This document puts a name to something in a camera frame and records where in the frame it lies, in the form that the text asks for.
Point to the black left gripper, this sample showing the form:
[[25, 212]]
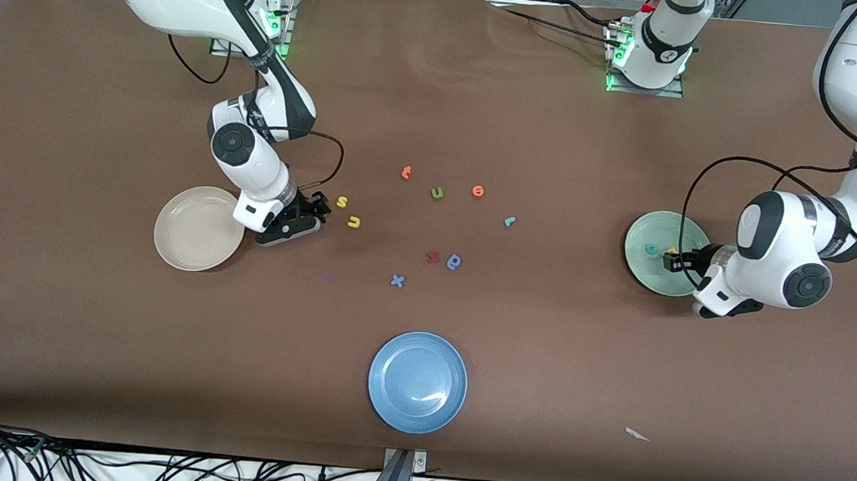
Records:
[[701, 257]]

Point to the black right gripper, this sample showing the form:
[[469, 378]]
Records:
[[304, 205]]

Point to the teal foam letter c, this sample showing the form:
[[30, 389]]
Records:
[[646, 249]]

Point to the beige round plate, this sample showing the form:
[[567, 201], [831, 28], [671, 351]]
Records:
[[195, 232]]

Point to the teal foam letter r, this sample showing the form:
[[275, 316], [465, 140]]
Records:
[[508, 222]]

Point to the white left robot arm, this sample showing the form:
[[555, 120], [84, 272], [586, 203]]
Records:
[[774, 257]]

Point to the yellow foam letter u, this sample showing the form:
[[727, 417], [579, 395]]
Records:
[[353, 225]]

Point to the green round plate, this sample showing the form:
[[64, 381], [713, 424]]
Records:
[[641, 274]]

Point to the orange foam letter t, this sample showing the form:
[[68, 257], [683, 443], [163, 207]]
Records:
[[406, 172]]

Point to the blue foam letter x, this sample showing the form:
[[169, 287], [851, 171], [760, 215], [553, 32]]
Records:
[[397, 280]]

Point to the green foam letter n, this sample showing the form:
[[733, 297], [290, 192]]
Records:
[[437, 196]]

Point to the red foam letter z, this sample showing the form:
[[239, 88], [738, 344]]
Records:
[[433, 257]]

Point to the blue foam letter q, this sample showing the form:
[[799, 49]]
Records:
[[449, 263]]

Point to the orange foam letter e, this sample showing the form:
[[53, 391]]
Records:
[[474, 192]]

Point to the white paper scrap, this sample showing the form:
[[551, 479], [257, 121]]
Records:
[[635, 434]]

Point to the blue round plate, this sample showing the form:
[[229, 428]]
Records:
[[417, 382]]

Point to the brown table cover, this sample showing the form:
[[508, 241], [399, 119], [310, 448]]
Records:
[[91, 322]]

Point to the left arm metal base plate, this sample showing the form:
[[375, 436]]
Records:
[[646, 91]]

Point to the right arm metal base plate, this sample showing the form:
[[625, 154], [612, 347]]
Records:
[[286, 34]]

